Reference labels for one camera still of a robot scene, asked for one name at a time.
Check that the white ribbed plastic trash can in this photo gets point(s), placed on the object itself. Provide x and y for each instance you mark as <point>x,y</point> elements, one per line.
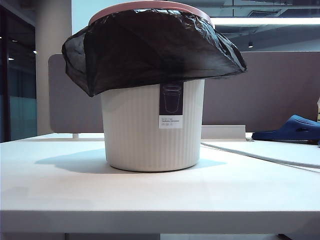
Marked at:
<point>135,140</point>

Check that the black garbage bag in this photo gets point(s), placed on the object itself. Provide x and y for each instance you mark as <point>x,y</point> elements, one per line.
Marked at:
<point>150,50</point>

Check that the grey rounded desk divider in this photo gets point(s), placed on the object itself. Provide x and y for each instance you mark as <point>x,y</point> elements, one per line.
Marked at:
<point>75,112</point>

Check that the brown desk partition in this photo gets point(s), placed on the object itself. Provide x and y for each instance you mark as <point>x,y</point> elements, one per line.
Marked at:
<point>262,95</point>

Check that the black ceiling spotlight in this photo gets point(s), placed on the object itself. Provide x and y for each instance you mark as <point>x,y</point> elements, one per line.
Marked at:
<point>250,45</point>

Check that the blue rubber slipper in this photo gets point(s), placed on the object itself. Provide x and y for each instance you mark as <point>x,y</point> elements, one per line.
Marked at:
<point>287,130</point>

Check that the long white ceiling light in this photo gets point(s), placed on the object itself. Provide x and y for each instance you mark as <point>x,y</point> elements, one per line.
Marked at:
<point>262,21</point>

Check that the white ceiling air vent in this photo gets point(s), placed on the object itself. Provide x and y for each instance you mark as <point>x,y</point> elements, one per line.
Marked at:
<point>265,13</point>

